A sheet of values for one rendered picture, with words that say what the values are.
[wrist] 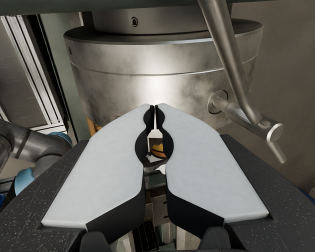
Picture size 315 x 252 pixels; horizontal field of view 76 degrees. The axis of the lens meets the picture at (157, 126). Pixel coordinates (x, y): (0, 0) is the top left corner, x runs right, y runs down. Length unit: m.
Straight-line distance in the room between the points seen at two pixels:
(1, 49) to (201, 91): 1.19
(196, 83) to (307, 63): 2.16
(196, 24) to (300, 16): 1.89
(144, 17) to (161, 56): 0.06
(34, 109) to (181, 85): 1.23
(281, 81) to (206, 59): 2.02
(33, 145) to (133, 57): 0.37
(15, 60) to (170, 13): 1.13
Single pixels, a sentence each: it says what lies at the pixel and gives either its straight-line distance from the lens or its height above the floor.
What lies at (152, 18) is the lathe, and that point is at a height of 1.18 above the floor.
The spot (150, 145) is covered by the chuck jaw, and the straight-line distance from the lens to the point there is 0.32.
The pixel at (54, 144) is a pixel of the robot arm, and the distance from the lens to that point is 0.56.
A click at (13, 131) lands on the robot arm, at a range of 0.55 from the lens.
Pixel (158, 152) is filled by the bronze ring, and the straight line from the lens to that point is 0.45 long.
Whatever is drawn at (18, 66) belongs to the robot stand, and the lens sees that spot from 1.34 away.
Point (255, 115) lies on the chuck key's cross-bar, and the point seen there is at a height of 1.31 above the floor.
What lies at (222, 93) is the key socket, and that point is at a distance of 0.28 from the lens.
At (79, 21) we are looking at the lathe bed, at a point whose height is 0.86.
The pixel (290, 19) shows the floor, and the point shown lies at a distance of 2.08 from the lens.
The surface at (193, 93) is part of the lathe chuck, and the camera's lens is 0.25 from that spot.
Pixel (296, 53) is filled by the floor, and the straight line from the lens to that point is 2.24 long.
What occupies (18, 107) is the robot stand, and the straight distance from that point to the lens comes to 1.43.
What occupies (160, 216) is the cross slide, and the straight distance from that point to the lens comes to 0.88.
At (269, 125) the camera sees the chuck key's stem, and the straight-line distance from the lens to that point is 0.22.
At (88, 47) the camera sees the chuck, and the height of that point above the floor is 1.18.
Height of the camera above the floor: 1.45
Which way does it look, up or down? 55 degrees down
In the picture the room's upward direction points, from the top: 152 degrees clockwise
